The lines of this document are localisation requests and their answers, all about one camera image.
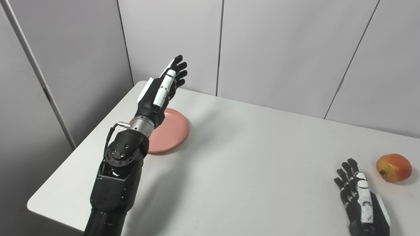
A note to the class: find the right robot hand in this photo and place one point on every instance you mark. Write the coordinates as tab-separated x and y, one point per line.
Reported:
361	203

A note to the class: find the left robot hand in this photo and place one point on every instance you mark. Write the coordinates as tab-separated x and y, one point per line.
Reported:
159	95

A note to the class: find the pink plate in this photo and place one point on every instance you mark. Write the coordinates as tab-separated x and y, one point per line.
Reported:
167	132

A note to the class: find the red-yellow apple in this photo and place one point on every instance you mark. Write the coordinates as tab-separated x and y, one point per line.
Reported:
393	167

